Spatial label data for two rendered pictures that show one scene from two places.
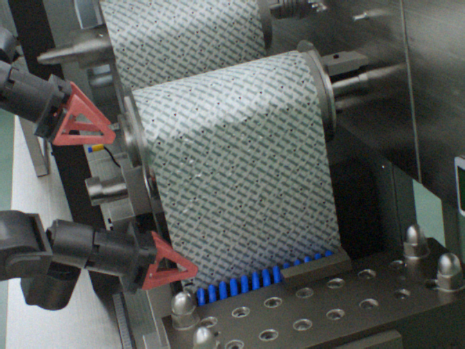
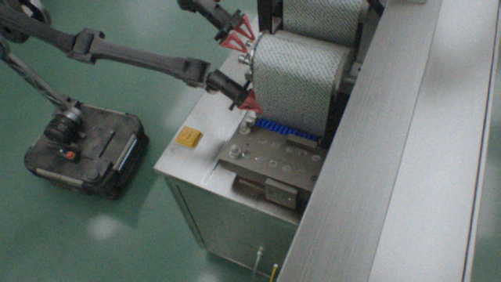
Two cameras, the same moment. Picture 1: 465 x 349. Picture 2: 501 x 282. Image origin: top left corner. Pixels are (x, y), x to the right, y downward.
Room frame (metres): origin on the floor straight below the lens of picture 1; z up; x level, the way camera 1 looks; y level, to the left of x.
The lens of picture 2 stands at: (0.32, -0.39, 2.03)
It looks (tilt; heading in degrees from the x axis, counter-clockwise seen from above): 55 degrees down; 40
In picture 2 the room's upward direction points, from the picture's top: 7 degrees counter-clockwise
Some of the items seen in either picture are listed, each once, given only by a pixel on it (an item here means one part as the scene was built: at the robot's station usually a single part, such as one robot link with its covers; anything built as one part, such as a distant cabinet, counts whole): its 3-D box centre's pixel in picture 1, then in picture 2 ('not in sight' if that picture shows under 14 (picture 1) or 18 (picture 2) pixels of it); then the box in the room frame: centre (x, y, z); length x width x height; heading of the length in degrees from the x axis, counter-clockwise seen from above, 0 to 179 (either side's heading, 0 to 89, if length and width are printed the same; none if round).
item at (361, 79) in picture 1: (340, 84); (357, 80); (1.06, -0.18, 1.25); 0.07 x 0.04 x 0.04; 99
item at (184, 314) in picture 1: (183, 307); (244, 125); (0.89, 0.09, 1.05); 0.04 x 0.04 x 0.04
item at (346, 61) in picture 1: (341, 60); (361, 72); (1.07, -0.19, 1.28); 0.06 x 0.05 x 0.02; 99
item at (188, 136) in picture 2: not in sight; (188, 136); (0.82, 0.31, 0.91); 0.07 x 0.07 x 0.02; 9
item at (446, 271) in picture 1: (449, 269); not in sight; (0.85, -0.25, 1.05); 0.04 x 0.04 x 0.04
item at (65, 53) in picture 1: (56, 55); not in sight; (1.25, 0.23, 1.33); 0.06 x 0.03 x 0.03; 99
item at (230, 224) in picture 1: (254, 225); (290, 111); (0.98, -0.02, 1.10); 0.23 x 0.01 x 0.18; 99
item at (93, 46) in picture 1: (93, 47); not in sight; (1.26, 0.17, 1.33); 0.06 x 0.06 x 0.06; 9
